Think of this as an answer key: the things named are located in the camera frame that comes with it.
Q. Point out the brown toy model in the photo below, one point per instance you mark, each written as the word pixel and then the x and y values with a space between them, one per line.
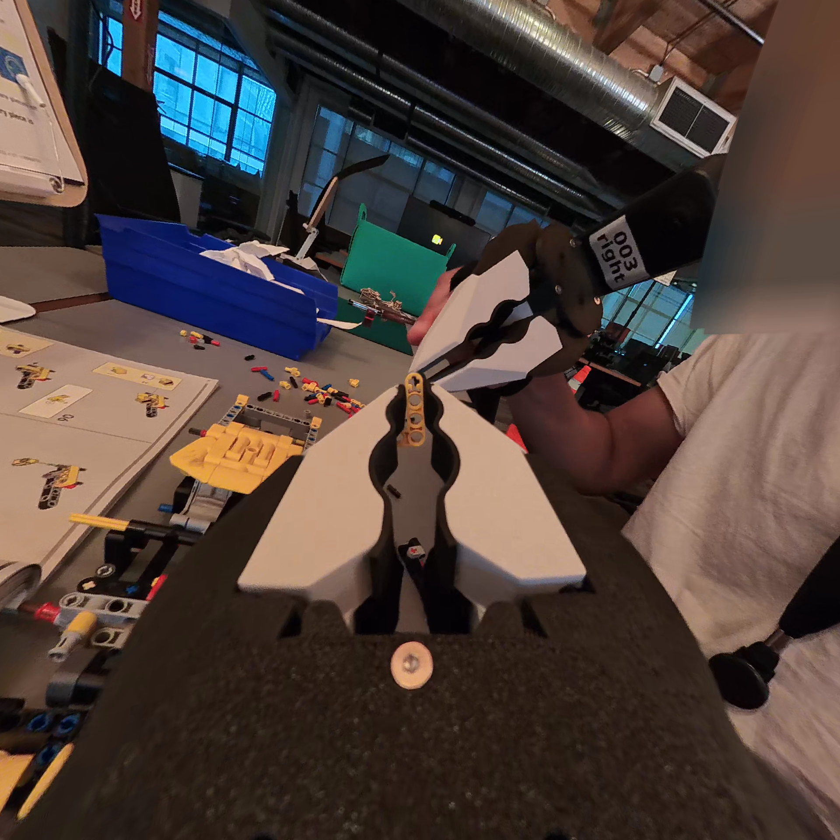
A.
pixel 387 308

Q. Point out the printed instruction sheet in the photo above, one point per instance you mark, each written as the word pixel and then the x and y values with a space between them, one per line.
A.
pixel 19 98

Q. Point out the grey desk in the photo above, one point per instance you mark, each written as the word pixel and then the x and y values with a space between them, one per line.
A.
pixel 131 334

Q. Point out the green upright panel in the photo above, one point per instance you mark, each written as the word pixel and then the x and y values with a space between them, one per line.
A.
pixel 394 262

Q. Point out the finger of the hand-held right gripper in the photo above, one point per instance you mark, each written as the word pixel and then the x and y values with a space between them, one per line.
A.
pixel 479 302
pixel 518 358

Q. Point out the crumpled white papers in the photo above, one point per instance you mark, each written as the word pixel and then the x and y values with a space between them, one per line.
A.
pixel 243 256

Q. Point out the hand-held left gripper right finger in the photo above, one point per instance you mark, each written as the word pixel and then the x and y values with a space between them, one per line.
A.
pixel 512 525

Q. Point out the white t-shirt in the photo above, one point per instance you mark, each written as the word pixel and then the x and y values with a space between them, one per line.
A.
pixel 754 459

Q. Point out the black monitor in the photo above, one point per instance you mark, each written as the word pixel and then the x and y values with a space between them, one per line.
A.
pixel 131 151

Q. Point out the partly built yellow toy car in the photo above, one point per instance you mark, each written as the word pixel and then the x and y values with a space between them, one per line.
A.
pixel 236 453

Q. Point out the large dark wall screen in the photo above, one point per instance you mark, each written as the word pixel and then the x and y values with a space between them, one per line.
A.
pixel 420 223

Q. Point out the blue storage bin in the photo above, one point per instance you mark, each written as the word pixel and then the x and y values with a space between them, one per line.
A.
pixel 197 282

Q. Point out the small heap of coloured pins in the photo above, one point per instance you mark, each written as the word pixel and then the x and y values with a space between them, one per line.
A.
pixel 321 394

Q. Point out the open instruction booklet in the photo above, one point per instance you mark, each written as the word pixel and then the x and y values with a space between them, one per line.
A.
pixel 85 459

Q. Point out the person's right hand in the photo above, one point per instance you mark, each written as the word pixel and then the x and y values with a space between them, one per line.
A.
pixel 433 305

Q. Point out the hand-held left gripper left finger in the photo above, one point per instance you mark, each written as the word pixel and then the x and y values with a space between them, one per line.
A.
pixel 308 525

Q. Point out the small yellow angled beam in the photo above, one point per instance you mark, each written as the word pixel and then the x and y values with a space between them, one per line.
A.
pixel 415 407

